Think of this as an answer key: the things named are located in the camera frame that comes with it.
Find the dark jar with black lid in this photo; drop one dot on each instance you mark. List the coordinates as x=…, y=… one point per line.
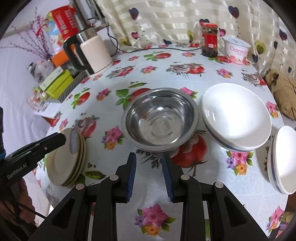
x=32, y=69

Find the stainless steel bowl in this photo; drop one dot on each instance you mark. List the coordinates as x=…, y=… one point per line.
x=159, y=120

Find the stack of beige plates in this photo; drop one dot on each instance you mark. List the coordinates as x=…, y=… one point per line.
x=62, y=160

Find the white pink yogurt cup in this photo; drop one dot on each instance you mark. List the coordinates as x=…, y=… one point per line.
x=237, y=51

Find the green cardboard box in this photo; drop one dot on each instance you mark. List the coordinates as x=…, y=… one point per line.
x=61, y=84

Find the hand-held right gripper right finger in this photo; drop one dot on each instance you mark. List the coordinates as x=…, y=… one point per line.
x=167, y=183

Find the person's left hand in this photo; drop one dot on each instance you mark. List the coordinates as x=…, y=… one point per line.
x=26, y=201

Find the cream curtain with heart print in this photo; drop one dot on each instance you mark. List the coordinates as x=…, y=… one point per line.
x=173, y=20

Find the white bowl with blue stripe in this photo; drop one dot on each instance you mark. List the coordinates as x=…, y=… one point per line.
x=285, y=157
x=235, y=115

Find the black white striped tray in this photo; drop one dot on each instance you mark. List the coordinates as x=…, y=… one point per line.
x=74, y=87

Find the white electric kettle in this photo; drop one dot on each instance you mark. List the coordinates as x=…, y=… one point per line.
x=94, y=53

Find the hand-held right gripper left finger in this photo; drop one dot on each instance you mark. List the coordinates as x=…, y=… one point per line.
x=131, y=178

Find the clear plastic bag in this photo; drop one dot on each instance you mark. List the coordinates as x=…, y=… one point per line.
x=45, y=69

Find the red snack box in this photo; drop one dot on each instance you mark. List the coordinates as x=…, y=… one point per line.
x=67, y=23

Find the vegetable print tablecloth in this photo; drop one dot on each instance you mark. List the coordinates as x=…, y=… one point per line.
x=208, y=197

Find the white shelf board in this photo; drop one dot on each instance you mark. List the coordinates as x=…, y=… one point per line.
x=47, y=111

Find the clear glass mug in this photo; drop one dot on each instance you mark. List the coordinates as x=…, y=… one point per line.
x=38, y=103

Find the orange lidded clear container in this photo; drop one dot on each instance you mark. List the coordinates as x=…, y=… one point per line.
x=60, y=58

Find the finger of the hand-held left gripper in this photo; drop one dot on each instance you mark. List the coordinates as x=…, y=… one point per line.
x=52, y=141

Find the sauce jar with red lid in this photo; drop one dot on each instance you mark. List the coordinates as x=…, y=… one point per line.
x=209, y=41

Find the purple decorative twigs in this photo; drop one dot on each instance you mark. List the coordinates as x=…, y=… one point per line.
x=34, y=44

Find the flat cream box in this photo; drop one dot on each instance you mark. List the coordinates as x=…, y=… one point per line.
x=50, y=78

